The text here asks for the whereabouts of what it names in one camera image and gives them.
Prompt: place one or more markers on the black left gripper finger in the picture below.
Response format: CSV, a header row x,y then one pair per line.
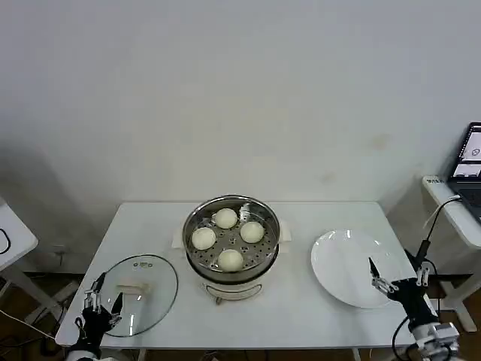
x,y
117,306
93,299

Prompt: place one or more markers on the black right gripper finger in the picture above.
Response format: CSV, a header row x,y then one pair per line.
x,y
381,284
422,270

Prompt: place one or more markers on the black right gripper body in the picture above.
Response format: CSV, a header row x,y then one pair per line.
x,y
411,299

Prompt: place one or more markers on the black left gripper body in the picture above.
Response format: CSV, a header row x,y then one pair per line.
x,y
92,327

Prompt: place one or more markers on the round glass steamer lid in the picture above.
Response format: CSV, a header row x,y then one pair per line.
x,y
150,308

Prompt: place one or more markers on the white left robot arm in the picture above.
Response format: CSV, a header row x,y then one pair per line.
x,y
84,355

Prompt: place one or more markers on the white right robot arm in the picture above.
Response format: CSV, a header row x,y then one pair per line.
x,y
436,336

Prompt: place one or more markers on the round white plate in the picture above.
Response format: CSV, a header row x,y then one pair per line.
x,y
345,263

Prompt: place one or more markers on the white side desk with laptop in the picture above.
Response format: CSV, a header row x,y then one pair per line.
x,y
456,222

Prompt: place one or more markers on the small paper label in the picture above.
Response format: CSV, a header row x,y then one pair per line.
x,y
435,180

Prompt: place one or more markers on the white side desk with monitor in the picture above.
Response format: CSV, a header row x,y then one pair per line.
x,y
17,237

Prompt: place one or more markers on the open black laptop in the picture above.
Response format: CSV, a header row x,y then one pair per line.
x,y
467,176

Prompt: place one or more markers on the white steamed bun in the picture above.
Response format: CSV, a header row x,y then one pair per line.
x,y
203,238
251,232
226,218
230,260

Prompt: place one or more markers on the white electric steamer base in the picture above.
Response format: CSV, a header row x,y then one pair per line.
x,y
233,291

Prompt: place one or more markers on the steel perforated steamer tray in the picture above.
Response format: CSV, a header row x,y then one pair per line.
x,y
270,233

